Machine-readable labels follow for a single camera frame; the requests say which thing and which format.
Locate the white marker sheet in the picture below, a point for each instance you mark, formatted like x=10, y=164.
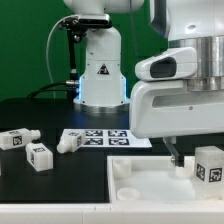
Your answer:
x=114, y=138

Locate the white front rail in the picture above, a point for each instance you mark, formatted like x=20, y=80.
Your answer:
x=74, y=214

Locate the white square tabletop tray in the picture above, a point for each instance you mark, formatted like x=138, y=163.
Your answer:
x=157, y=179

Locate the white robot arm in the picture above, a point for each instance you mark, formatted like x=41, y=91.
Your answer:
x=188, y=23

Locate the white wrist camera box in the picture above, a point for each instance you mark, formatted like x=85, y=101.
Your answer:
x=173, y=64

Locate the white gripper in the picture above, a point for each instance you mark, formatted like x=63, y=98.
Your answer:
x=167, y=109

